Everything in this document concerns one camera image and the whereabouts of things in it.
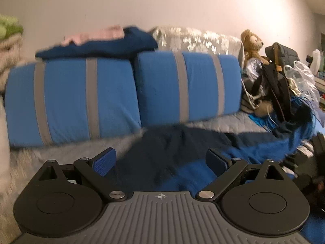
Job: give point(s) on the navy blue folded garment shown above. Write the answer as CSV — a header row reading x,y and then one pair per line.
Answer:
x,y
111,44

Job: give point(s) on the small tan plush toy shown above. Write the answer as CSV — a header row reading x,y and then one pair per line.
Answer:
x,y
264,109

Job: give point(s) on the grey padded bag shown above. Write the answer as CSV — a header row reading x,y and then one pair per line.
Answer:
x,y
285,52

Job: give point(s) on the silver floral pillow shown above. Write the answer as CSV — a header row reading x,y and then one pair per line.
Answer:
x,y
198,39

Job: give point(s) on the dark navy garment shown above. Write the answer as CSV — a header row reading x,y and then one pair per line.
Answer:
x,y
175,147

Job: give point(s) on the blue fleece blanket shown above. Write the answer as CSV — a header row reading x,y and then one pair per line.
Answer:
x,y
264,150

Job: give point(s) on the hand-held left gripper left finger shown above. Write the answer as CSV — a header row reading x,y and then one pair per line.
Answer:
x,y
104,164

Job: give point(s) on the brown teddy bear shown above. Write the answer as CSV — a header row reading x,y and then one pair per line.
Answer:
x,y
252,44

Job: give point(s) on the silver foil bag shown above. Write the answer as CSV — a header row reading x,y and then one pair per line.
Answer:
x,y
252,67

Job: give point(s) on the clear plastic bag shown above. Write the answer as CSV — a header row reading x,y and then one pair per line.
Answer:
x,y
303,77

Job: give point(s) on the dark cloth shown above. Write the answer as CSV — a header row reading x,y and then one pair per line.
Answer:
x,y
313,162

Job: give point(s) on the pink folded garment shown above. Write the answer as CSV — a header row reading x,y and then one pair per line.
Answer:
x,y
96,34

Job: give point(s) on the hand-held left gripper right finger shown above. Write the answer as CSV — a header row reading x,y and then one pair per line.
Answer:
x,y
215,161

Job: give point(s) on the black clothes pile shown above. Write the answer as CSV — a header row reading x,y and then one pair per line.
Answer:
x,y
278,91

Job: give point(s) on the white plastic bottle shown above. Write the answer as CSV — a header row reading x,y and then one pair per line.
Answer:
x,y
315,59

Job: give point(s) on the green towel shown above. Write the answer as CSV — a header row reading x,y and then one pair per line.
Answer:
x,y
9,26

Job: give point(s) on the blue grey-striped cushion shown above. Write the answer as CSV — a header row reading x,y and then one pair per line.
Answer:
x,y
66,99
200,86

